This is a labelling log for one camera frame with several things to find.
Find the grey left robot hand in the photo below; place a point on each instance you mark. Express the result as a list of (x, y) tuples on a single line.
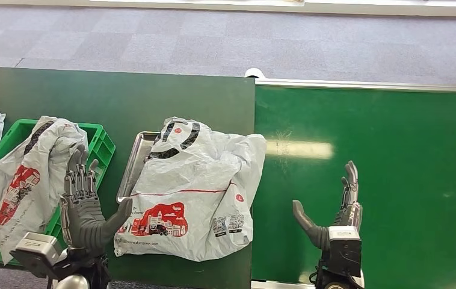
[(82, 223)]

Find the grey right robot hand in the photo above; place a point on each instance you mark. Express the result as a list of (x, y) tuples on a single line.
[(349, 215)]

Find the grey package with city print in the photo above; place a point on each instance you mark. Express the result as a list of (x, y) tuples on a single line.
[(196, 179)]

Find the grey package with red print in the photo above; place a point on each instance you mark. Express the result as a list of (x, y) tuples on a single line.
[(24, 175)]

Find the green plastic basket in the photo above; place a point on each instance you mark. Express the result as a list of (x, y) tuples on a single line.
[(106, 147)]

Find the bright green conveyor belt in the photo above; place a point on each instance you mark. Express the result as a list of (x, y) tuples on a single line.
[(403, 167)]

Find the white scale with steel pan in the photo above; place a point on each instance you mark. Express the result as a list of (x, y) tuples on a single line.
[(136, 163)]

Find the dark green table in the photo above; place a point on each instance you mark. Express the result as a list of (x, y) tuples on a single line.
[(112, 99)]

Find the white conveyor roller end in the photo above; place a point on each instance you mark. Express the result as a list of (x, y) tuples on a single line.
[(255, 73)]

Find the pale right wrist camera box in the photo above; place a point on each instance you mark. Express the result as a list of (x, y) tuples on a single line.
[(344, 247)]

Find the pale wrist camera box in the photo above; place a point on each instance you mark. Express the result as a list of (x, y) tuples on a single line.
[(344, 247), (38, 247)]

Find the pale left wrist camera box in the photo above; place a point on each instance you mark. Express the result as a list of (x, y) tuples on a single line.
[(38, 247)]

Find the silver conveyor side rail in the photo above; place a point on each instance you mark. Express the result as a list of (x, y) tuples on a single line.
[(371, 85)]

